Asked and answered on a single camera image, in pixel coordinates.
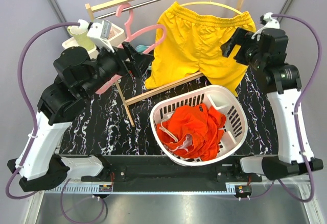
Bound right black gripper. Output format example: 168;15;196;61
220;27;265;70

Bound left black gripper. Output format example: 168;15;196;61
81;38;155;97

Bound pink plastic hanger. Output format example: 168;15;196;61
96;9;167;95

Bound yellow shorts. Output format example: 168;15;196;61
145;2;256;95

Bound yellow wire hanger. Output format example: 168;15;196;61
180;0;242;15

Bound orange shorts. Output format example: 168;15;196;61
156;103;226;161

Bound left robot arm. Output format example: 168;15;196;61
7;42;154;192

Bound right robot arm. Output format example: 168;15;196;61
221;28;323;182

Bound teal headphones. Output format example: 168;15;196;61
135;45;152;70

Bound white storage box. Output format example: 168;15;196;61
62;24;126;59

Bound white plastic laundry basket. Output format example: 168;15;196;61
149;85;248;166

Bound pale yellow cup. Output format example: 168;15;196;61
67;26;95;51

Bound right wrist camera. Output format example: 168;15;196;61
251;12;280;41

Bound wooden clothes rack frame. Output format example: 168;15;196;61
84;0;252;128

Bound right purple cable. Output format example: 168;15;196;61
272;14;322;203

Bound purple cable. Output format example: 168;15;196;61
272;14;322;203
5;22;81;199

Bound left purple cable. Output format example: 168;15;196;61
5;22;81;199

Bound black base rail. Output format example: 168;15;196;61
51;154;264;193

